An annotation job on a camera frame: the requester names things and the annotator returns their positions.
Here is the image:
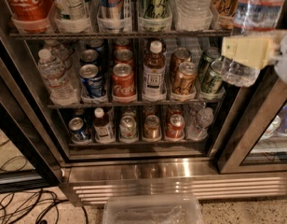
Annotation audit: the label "green LaCroix can rear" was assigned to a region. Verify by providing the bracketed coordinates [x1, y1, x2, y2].
[198, 47, 222, 82]

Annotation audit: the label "top wire shelf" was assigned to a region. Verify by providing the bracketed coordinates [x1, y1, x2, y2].
[8, 30, 230, 40]

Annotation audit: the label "water bottle bottom shelf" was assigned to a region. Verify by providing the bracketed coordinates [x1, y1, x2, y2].
[187, 107, 214, 141]

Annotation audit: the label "orange LaCroix can rear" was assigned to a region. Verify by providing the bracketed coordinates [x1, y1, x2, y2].
[169, 48, 191, 81]

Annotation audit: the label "brown tea bottle middle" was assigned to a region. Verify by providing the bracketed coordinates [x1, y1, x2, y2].
[143, 40, 166, 101]

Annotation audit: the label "tea bottle bottom shelf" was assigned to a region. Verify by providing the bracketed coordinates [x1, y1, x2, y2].
[93, 107, 115, 143]

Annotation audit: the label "blue Pepsi can bottom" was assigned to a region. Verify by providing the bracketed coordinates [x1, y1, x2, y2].
[69, 118, 91, 144]

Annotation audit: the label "black floor cables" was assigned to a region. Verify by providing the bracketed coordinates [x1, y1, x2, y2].
[0, 138, 89, 224]

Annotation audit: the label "wire shelf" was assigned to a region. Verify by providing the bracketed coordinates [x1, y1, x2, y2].
[47, 99, 223, 109]
[8, 30, 230, 40]

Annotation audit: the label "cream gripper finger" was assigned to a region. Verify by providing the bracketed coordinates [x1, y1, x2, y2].
[222, 36, 278, 69]

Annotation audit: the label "red coke can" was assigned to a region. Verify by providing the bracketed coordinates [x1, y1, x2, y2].
[112, 63, 137, 103]
[114, 49, 134, 67]

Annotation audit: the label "steel fridge base grille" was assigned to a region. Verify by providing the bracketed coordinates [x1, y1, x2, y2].
[61, 159, 287, 206]

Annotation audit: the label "orange LaCroix can front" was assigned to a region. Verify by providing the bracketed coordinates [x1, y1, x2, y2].
[171, 62, 198, 101]

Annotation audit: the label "blue Pepsi can front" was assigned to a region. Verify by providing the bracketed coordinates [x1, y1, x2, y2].
[79, 64, 107, 104]

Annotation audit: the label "open glass fridge door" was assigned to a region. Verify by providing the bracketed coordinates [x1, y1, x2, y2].
[0, 30, 62, 194]

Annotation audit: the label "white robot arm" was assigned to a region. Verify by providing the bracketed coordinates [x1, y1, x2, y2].
[221, 30, 287, 87]

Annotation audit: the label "clear plastic bin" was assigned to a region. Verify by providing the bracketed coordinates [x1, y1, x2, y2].
[102, 194, 204, 224]

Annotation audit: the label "red can bottom shelf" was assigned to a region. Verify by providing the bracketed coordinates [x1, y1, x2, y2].
[166, 114, 185, 140]

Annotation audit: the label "blue pepsi can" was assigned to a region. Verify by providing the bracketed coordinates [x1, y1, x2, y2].
[69, 118, 91, 144]
[79, 64, 107, 104]
[80, 49, 99, 66]

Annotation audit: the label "closed right fridge door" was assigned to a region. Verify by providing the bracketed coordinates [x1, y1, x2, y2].
[218, 68, 287, 174]

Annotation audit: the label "blue Red Bull can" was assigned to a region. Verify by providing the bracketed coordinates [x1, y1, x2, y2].
[97, 0, 131, 34]

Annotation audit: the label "orange can bottom shelf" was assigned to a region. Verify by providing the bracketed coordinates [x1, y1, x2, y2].
[143, 115, 161, 141]

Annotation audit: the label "clear water bottle top shelf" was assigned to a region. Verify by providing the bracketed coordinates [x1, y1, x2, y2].
[220, 0, 287, 88]

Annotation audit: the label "white-green can top shelf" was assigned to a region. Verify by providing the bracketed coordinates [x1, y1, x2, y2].
[54, 0, 91, 34]

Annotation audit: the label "water bottle middle shelf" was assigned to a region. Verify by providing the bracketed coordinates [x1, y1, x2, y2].
[38, 49, 79, 105]

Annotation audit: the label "red Coke can front middle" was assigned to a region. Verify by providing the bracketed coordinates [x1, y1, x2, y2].
[112, 63, 137, 103]

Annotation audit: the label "red Coca-Cola can top shelf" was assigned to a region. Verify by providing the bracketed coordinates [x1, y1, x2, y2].
[7, 0, 53, 34]

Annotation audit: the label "green LaCroix can front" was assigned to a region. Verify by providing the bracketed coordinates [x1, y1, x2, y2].
[201, 61, 223, 94]

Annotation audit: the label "white-green can bottom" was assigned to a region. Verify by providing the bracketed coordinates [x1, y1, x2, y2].
[119, 116, 138, 143]

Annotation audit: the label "middle wire shelf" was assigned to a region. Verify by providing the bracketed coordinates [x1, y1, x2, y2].
[47, 99, 223, 109]

